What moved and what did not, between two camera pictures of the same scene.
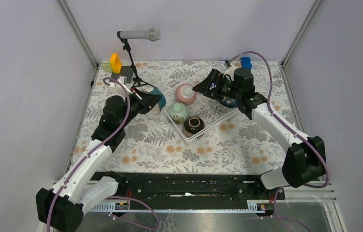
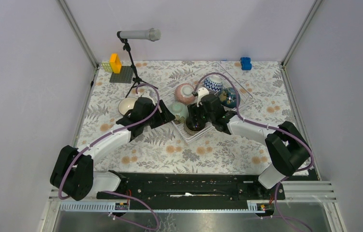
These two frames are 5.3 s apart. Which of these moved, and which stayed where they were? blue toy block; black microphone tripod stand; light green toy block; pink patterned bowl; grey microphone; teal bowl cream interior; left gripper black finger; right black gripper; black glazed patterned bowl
Moved: teal bowl cream interior; right black gripper; left gripper black finger
Stayed: blue toy block; grey microphone; light green toy block; black glazed patterned bowl; pink patterned bowl; black microphone tripod stand
